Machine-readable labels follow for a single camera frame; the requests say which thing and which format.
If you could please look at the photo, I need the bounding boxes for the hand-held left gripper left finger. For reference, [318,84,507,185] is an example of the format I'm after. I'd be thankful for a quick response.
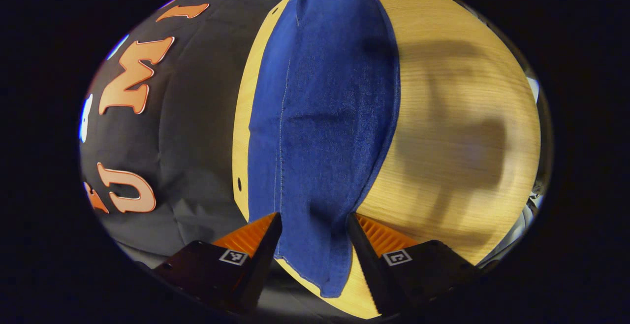
[153,212,284,315]

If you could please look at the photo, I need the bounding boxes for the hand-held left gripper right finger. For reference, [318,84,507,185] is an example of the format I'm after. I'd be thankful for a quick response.
[346,212,485,317]

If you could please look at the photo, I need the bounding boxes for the blue jeans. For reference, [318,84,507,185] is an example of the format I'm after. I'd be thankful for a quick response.
[246,0,402,299]

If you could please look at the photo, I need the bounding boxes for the black backdrop cloth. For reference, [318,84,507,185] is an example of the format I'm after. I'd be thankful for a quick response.
[79,0,320,268]

